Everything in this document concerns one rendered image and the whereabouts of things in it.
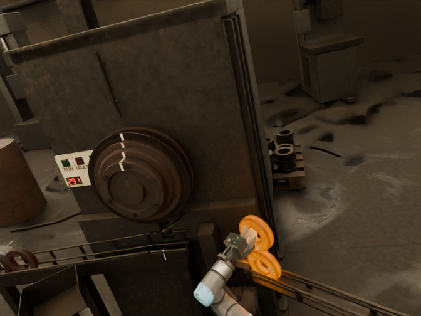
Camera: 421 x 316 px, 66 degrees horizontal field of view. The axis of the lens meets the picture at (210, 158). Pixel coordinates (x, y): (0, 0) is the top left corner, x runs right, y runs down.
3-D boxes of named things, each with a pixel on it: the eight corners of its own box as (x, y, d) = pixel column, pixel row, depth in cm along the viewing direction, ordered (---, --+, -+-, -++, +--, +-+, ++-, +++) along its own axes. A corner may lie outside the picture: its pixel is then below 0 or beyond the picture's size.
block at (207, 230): (210, 258, 171) (200, 221, 161) (225, 256, 169) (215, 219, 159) (207, 273, 161) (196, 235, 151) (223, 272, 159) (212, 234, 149)
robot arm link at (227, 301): (230, 328, 119) (220, 314, 113) (212, 310, 127) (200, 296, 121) (245, 311, 122) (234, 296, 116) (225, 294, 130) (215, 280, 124)
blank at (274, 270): (260, 274, 146) (255, 279, 144) (246, 245, 144) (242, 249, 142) (287, 280, 134) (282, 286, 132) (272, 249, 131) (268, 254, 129)
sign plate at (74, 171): (70, 185, 170) (56, 155, 163) (114, 180, 164) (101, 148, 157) (67, 188, 168) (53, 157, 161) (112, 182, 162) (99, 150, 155)
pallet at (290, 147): (188, 198, 341) (177, 162, 323) (204, 162, 412) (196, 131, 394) (306, 188, 309) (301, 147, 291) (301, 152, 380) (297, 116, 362)
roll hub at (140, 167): (116, 215, 149) (94, 162, 138) (173, 209, 143) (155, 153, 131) (111, 222, 144) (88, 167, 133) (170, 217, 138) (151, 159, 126)
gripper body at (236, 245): (246, 236, 122) (228, 262, 117) (253, 249, 127) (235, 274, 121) (231, 230, 127) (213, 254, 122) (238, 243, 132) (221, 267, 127)
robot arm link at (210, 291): (198, 302, 120) (188, 289, 115) (215, 278, 125) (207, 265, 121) (212, 312, 115) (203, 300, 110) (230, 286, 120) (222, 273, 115)
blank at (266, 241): (240, 211, 137) (234, 215, 135) (269, 218, 126) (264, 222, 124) (248, 242, 142) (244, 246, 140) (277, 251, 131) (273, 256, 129)
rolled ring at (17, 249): (23, 249, 178) (27, 244, 181) (-2, 253, 184) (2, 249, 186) (41, 273, 186) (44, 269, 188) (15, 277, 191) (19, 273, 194)
